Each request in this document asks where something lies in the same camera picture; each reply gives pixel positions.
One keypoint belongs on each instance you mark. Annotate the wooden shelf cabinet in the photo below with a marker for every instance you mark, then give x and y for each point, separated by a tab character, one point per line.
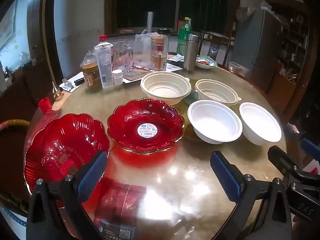
297	37

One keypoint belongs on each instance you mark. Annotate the white paper sheet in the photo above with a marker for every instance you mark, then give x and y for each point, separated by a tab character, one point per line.
75	76

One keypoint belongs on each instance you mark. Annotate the red plate white sticker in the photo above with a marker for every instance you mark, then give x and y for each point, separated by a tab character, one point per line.
125	127

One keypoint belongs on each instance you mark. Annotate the green plastic bottle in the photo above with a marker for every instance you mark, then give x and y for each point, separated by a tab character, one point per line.
183	33

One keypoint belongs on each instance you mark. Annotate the small red box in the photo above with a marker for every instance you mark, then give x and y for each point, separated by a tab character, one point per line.
293	128

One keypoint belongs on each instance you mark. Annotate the crumpled plastic bag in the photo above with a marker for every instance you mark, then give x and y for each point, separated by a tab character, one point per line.
245	13

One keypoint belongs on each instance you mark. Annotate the brown book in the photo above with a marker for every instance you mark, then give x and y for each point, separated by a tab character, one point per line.
135	74

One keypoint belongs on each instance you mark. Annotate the printed leaflet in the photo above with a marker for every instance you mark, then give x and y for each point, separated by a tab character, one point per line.
173	67

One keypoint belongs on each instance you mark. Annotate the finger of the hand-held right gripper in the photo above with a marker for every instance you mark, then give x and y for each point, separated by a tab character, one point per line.
282	160
310	146

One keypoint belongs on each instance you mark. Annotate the dark wooden chair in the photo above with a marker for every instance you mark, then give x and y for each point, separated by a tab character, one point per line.
215	47

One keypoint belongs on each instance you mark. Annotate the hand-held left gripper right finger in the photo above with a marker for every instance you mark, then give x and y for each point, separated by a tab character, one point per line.
225	177

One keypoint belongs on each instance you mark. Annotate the patterned plate with food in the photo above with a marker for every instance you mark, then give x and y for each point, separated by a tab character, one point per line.
206	63

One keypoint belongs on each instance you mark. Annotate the mirrored wooden cabinet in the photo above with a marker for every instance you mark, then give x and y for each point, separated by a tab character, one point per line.
15	30

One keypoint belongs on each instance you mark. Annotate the grey refrigerator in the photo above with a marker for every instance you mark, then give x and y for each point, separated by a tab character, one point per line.
260	47

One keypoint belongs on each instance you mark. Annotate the clear plastic container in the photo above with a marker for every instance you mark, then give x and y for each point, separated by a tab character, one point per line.
237	68

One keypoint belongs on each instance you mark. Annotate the red cup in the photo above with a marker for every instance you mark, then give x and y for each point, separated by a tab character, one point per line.
45	103

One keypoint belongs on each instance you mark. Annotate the white bowl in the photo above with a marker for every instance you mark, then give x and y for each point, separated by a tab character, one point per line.
260	122
215	122

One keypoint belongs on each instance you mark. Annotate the teal plate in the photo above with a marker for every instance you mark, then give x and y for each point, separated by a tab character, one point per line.
191	98

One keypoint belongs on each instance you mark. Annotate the glass mug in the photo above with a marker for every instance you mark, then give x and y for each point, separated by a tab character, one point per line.
122	55

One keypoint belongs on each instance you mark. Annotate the small white bottle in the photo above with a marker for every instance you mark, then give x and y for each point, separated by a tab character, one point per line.
117	78

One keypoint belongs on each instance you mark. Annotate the amber liquor bottle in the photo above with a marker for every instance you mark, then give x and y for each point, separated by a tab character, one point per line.
159	63

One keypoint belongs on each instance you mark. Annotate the gold glitter round mat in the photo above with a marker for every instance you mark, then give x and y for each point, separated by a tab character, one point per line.
188	120

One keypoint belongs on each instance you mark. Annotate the black rectangular item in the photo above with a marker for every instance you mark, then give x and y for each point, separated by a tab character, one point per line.
79	81

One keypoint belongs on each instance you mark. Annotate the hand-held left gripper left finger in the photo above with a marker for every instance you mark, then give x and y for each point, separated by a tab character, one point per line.
92	173

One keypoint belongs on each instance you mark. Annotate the steel thermos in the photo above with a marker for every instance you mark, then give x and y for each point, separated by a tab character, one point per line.
190	52

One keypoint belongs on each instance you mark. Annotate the folded white paper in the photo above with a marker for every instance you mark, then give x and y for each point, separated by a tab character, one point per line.
176	58

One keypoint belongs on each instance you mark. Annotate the gold liquor box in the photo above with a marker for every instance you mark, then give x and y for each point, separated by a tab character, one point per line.
158	40

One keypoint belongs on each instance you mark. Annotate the red packet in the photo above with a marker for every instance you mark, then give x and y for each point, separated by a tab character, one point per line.
120	202

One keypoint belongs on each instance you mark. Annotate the liquor bottle in plastic bag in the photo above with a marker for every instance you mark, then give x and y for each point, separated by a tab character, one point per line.
142	47

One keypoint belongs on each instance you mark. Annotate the brown spread jar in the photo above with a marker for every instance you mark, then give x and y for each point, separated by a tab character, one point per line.
91	76

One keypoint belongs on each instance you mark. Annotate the red scalloped plate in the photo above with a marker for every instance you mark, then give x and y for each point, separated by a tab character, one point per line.
57	145

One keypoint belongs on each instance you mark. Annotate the cream ribbed bowl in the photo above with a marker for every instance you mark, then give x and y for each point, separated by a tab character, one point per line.
163	90
215	92

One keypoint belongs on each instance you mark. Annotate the small plastic packet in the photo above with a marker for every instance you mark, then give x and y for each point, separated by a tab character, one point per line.
67	85

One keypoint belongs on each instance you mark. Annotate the dark window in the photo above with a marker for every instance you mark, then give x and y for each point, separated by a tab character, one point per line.
140	2

